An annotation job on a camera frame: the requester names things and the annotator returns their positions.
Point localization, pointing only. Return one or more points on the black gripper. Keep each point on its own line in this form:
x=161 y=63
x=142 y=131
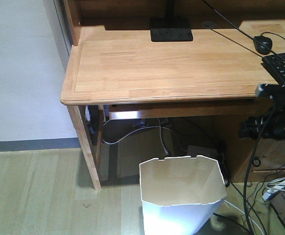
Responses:
x=269 y=126

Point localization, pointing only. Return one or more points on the white power strip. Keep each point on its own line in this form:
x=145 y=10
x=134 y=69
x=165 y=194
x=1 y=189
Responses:
x=273 y=187

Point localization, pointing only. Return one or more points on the black keyboard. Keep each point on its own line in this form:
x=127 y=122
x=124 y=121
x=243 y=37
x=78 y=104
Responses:
x=275 y=65

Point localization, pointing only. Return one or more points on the black computer mouse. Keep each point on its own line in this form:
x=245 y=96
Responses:
x=262 y=44

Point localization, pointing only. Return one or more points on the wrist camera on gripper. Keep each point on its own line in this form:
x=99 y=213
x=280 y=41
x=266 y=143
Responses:
x=275 y=92

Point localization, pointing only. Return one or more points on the white trash bin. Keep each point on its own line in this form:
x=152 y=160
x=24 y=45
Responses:
x=180 y=194

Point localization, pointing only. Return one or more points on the wooden desk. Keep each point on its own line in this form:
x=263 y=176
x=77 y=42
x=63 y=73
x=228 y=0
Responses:
x=114 y=62

